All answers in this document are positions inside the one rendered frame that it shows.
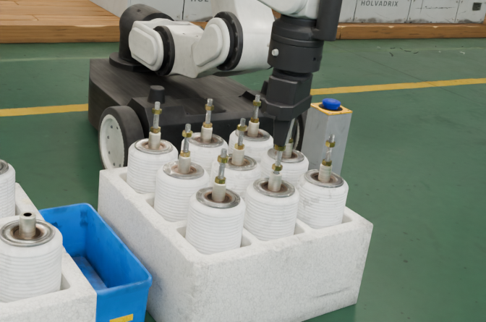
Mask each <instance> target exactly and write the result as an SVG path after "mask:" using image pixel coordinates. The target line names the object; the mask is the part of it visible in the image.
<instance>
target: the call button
mask: <svg viewBox="0 0 486 322"><path fill-rule="evenodd" d="M322 104H323V106H324V107H325V108H327V109H338V107H339V106H340V105H341V102H340V101H338V100H336V99H332V98H325V99H323V102H322Z"/></svg>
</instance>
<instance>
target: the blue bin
mask: <svg viewBox="0 0 486 322"><path fill-rule="evenodd" d="M38 212H39V213H40V215H41V216H42V217H43V219H44V220H45V221H47V222H48V223H50V224H52V225H53V226H54V227H56V228H57V229H58V230H59V231H60V232H61V235H62V245H63V247H64V248H65V250H66V253H68V254H69V255H70V257H71V258H72V260H73V261H74V262H75V263H76V265H77V267H78V268H79V269H80V270H81V272H82V274H83V275H84V277H85V278H86V279H87V280H88V282H89V283H90V285H91V286H92V288H93V289H94V290H95V292H96V294H97V299H96V312H95V322H144V321H145V311H146V307H147V301H148V292H149V288H150V287H151V285H152V282H153V277H152V275H151V274H150V273H149V272H148V270H147V269H146V268H145V267H144V266H143V264H141V262H139V260H138V259H137V258H136V257H135V256H134V254H133V253H132V252H131V251H130V250H129V248H128V247H127V246H126V245H125V244H124V243H123V242H122V241H121V240H120V238H119V237H118V236H117V235H116V233H115V232H114V231H113V230H112V229H111V227H110V226H109V225H108V224H107V223H106V222H105V221H104V220H103V219H102V217H101V216H100V215H99V214H98V213H97V211H96V210H95V209H94V208H93V207H92V206H91V205H90V204H88V203H78V204H73V205H68V206H59V207H54V208H46V209H41V210H39V211H38Z"/></svg>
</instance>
